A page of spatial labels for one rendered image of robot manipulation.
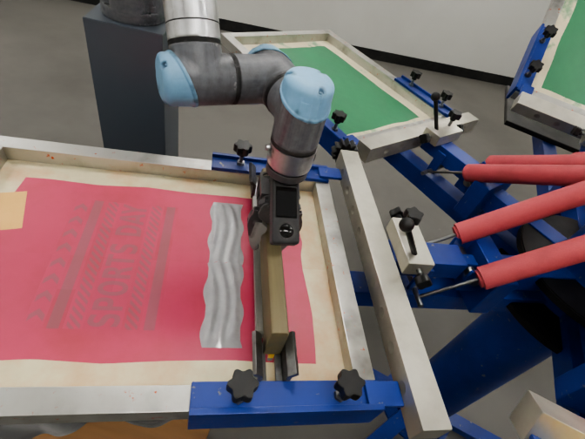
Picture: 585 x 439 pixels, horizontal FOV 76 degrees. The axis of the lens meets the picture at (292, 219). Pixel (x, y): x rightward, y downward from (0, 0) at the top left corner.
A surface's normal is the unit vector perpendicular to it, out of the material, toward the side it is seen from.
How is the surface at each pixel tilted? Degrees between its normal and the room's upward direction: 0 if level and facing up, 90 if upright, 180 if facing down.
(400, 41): 90
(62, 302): 0
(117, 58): 90
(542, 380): 0
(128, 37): 90
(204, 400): 0
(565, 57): 32
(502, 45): 90
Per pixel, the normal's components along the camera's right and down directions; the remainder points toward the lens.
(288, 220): 0.27, -0.22
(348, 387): 0.22, -0.68
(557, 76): -0.03, -0.26
